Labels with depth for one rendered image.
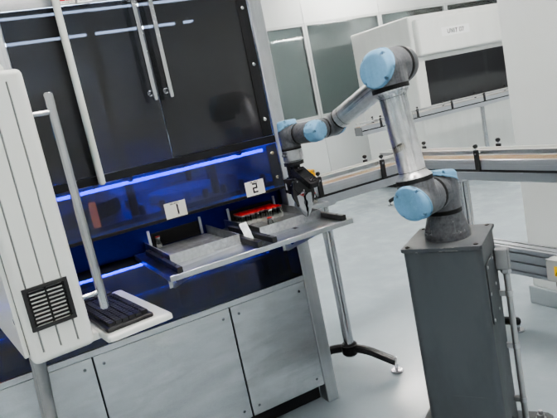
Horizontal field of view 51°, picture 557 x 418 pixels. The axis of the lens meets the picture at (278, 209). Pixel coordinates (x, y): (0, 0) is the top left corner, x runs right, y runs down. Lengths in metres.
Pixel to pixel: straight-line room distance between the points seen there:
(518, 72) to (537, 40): 0.19
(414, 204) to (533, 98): 1.48
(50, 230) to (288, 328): 1.24
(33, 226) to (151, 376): 0.96
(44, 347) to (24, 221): 0.33
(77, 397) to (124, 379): 0.17
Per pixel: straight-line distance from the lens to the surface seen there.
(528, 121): 3.22
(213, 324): 2.39
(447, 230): 1.97
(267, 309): 2.47
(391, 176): 2.87
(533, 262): 2.61
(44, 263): 1.64
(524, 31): 3.18
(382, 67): 1.80
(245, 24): 2.42
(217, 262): 1.91
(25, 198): 1.62
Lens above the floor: 1.34
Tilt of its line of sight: 10 degrees down
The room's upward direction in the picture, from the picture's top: 12 degrees counter-clockwise
